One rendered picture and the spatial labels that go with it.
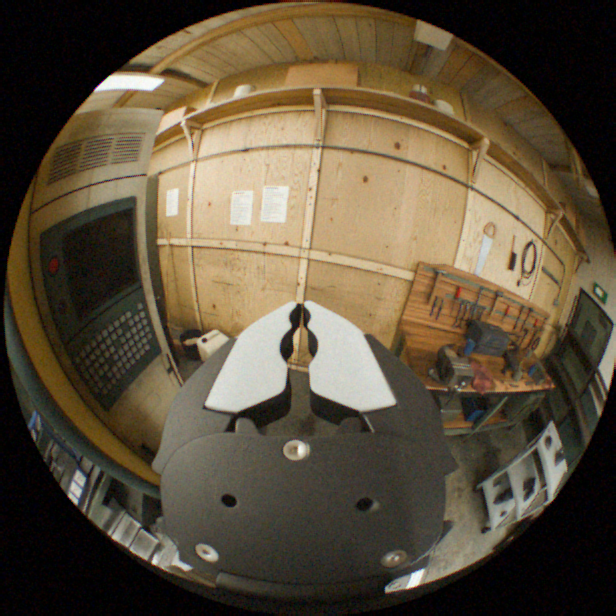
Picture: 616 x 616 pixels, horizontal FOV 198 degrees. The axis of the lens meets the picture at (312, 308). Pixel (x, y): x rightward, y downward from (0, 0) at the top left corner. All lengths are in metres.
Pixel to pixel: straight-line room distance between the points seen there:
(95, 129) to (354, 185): 1.58
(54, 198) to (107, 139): 0.27
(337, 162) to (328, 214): 0.42
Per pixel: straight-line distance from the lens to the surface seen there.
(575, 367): 3.70
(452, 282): 1.71
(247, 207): 1.77
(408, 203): 1.58
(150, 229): 2.62
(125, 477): 0.52
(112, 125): 0.88
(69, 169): 0.81
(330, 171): 1.58
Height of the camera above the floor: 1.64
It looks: 29 degrees down
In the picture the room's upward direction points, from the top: 8 degrees clockwise
